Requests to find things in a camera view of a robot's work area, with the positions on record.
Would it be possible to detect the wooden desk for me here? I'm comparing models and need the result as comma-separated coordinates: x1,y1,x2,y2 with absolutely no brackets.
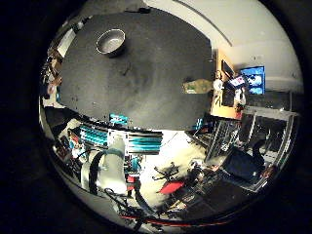
210,48,245,121

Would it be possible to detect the black padded chair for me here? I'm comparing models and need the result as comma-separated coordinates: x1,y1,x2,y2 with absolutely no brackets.
221,139,266,183

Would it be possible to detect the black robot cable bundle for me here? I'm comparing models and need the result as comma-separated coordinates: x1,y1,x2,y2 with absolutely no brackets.
103,179,157,230

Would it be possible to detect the steel bowl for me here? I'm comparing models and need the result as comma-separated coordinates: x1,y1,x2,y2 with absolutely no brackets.
95,28,127,57

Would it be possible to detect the metal frame rack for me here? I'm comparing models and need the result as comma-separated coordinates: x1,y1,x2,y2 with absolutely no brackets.
204,105,300,193

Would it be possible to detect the clear plastic bottle green label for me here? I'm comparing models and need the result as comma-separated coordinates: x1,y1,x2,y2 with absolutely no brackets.
181,78,215,96

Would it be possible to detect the blue lit monitor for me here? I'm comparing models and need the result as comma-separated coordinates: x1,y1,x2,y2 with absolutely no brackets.
240,65,266,96

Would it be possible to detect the white box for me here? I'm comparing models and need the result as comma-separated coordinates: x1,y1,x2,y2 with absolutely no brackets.
57,27,77,59

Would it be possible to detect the red flat object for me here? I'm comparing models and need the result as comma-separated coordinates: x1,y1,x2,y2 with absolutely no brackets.
158,179,185,196

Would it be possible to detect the open laptop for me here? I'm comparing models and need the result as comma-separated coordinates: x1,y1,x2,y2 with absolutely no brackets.
227,74,249,91

